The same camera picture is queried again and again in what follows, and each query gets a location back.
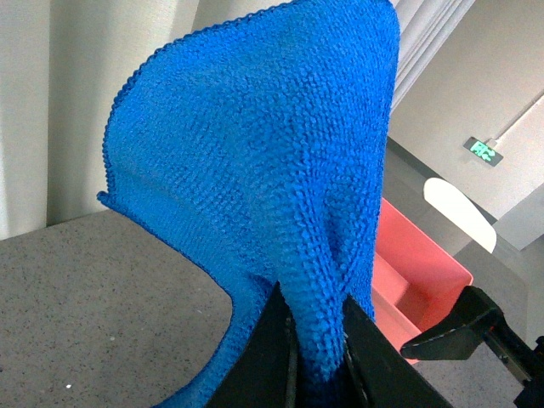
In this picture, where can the pink plastic bin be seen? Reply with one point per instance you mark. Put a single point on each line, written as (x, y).
(415, 281)

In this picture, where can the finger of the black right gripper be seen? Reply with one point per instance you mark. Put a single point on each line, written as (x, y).
(377, 376)

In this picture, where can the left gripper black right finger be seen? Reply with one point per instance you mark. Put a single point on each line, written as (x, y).
(474, 319)

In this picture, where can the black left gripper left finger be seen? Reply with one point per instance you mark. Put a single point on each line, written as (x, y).
(266, 373)

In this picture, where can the green exit sign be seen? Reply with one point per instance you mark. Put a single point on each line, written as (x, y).
(484, 152)

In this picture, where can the blue microfiber cloth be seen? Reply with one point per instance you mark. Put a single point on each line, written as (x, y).
(255, 148)

